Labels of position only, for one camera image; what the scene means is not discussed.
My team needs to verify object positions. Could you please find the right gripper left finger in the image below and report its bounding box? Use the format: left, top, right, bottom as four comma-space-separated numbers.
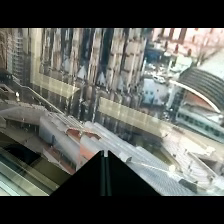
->
49, 150, 105, 197

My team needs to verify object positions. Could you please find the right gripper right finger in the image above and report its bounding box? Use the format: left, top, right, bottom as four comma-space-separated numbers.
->
106, 150, 162, 197

